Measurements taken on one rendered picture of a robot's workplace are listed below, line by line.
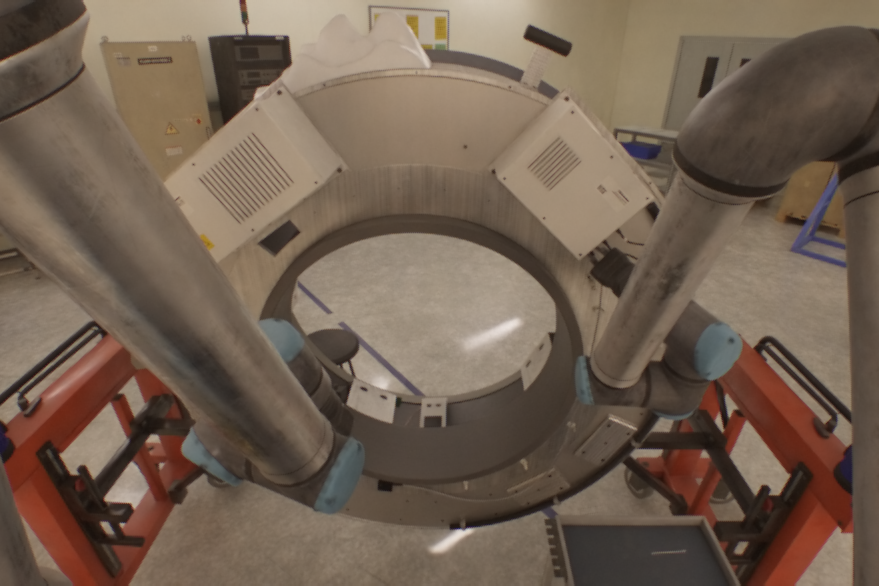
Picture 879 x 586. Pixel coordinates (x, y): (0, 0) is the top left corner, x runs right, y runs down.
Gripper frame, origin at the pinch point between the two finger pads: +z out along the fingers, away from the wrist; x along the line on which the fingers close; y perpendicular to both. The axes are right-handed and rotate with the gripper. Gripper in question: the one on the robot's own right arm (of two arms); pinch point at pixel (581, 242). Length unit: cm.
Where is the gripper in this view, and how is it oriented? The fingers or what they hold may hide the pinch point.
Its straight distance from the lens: 104.2
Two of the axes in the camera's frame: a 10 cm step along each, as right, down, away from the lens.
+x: 6.7, -7.1, -1.8
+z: -4.0, -5.6, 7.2
